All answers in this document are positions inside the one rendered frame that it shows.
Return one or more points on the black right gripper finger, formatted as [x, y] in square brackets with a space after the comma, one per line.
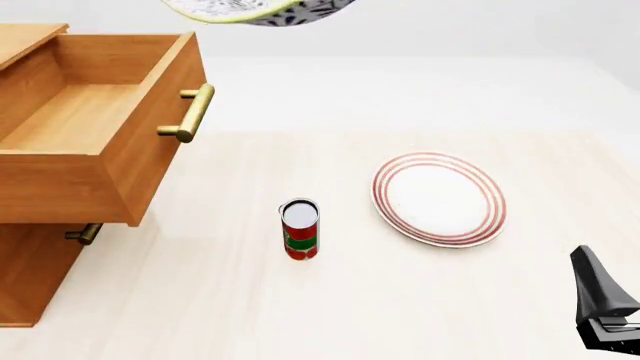
[595, 288]

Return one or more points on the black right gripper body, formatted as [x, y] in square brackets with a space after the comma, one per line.
[607, 337]

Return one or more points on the black and white patterned bowl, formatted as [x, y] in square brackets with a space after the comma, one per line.
[280, 11]

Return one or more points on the open wooden drawer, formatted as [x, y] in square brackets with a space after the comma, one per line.
[60, 187]

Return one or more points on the wooden cabinet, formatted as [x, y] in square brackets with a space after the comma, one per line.
[30, 277]

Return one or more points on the white plate with red rings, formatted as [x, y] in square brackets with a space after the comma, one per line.
[440, 200]

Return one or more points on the red and green tin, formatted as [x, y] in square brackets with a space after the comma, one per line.
[300, 236]

